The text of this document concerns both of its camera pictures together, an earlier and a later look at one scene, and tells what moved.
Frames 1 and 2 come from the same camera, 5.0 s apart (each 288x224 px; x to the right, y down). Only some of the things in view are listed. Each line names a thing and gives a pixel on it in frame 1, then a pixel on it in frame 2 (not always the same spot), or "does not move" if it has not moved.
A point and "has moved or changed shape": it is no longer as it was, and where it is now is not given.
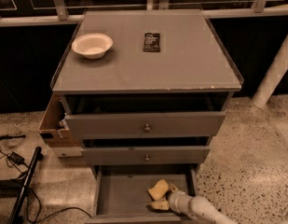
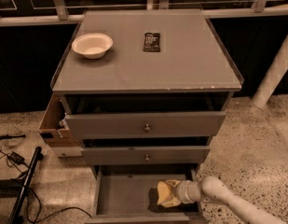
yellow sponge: [158, 190] has moved or changed shape
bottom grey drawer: [122, 195] does not move
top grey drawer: [144, 116] does not move
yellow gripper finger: [161, 204] -> [171, 202]
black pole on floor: [17, 205] does not move
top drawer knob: [147, 128] does not move
